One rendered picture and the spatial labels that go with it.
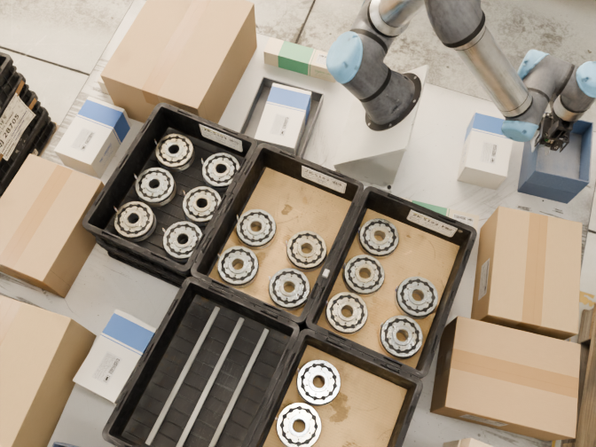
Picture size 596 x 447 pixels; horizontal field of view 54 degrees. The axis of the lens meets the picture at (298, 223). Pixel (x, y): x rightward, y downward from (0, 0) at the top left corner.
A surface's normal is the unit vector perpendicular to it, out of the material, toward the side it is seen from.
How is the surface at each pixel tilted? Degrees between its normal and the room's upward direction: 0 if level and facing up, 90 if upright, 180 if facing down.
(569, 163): 0
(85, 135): 0
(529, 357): 0
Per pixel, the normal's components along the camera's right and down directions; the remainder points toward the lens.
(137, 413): 0.02, -0.38
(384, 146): -0.69, -0.46
